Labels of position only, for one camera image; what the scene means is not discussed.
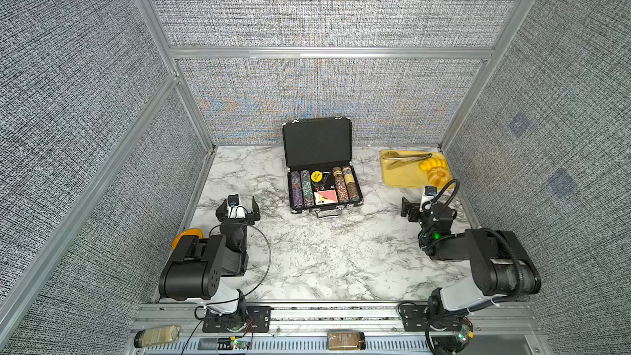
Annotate black poker set case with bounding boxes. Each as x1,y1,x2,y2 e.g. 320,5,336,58
282,117,364,215

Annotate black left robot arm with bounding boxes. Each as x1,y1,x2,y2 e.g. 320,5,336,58
158,194,261,325

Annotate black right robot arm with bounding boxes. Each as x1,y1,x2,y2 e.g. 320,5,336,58
397,186,542,332

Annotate purple poker chip row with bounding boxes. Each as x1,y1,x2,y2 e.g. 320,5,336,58
290,171,303,209

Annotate green poker chip row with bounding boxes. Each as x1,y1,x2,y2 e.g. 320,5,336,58
300,170,315,208

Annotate yellow brown poker chip row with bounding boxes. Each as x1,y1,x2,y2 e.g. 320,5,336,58
342,166,361,202

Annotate red poker chip row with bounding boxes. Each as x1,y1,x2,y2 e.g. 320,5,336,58
332,167,350,203

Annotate orange lid plastic jar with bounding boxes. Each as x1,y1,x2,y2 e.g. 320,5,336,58
171,227,204,251

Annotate yellow plastic tray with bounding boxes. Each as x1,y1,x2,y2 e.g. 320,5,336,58
381,150,452,188

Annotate yellow bundt cake toy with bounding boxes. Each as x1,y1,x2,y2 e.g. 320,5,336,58
427,167,452,189

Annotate yellow croissant toy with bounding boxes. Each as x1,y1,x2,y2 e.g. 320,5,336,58
419,158,445,172

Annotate metal tongs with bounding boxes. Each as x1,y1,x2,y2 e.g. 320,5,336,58
382,153,433,170

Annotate yellow dealer button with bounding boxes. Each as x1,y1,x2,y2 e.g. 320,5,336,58
311,171,323,182

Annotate playing card deck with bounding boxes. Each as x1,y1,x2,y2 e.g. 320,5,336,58
314,190,339,205

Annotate clear bottle lying left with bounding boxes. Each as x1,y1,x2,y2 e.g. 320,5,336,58
133,325,181,348

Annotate brown spice bottle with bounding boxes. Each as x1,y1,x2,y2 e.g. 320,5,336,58
327,331,366,351

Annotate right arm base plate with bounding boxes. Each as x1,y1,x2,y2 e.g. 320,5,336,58
396,302,473,345

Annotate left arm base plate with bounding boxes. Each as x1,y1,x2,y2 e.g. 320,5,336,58
202,306,272,335

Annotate aluminium front rail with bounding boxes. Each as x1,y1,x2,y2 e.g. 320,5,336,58
124,301,553,354

